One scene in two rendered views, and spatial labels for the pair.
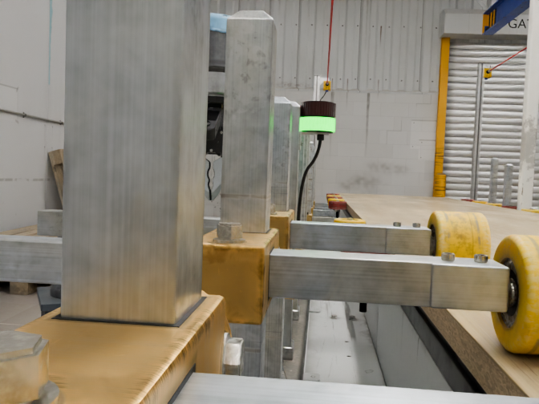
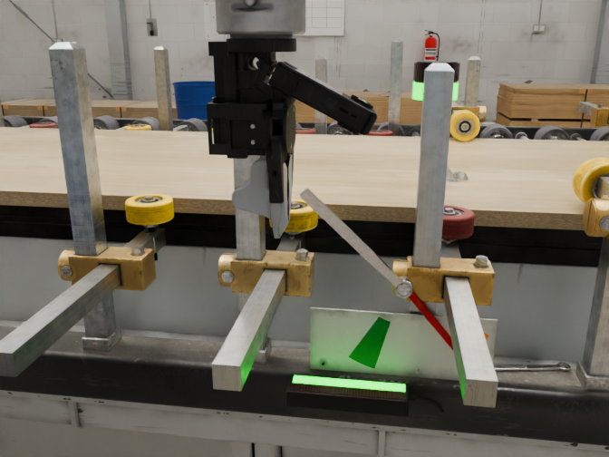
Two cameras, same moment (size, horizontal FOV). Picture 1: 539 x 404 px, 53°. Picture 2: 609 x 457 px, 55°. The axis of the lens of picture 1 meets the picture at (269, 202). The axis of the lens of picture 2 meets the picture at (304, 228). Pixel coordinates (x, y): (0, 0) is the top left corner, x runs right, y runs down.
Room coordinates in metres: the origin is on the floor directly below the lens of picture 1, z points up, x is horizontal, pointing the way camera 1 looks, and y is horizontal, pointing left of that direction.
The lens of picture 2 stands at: (1.05, 0.74, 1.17)
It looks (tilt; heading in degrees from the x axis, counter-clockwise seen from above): 18 degrees down; 273
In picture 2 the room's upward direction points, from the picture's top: straight up
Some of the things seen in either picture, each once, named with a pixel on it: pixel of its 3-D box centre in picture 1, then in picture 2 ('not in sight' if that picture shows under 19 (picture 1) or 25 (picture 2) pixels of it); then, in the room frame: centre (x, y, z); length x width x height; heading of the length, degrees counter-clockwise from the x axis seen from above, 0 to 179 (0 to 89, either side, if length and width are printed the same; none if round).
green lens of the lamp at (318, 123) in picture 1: (317, 125); (435, 90); (0.91, -0.08, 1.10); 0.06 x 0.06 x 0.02
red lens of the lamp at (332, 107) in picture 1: (318, 110); (436, 71); (0.91, -0.08, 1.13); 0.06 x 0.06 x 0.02
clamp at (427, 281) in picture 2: not in sight; (440, 278); (0.90, -0.03, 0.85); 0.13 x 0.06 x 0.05; 175
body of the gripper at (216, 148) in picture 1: (215, 127); (256, 99); (1.13, 0.12, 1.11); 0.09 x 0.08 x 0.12; 176
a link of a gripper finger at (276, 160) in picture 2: not in sight; (275, 160); (1.11, 0.14, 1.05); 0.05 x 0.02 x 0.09; 86
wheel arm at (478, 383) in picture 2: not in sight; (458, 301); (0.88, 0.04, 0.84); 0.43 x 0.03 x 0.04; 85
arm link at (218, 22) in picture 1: (216, 46); not in sight; (1.13, 0.12, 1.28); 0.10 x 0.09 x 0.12; 26
